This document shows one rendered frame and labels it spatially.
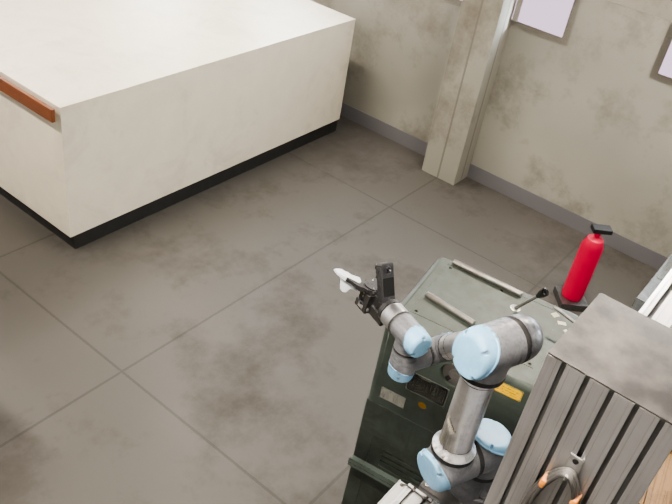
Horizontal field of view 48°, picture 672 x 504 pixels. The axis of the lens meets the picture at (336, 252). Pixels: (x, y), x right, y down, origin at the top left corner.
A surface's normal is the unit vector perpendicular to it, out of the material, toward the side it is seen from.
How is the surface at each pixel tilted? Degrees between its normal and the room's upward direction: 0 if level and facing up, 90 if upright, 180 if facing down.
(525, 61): 90
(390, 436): 90
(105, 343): 0
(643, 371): 0
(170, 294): 0
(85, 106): 90
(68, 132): 90
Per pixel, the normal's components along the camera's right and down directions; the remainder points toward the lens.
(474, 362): -0.83, 0.09
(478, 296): 0.15, -0.80
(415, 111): -0.62, 0.39
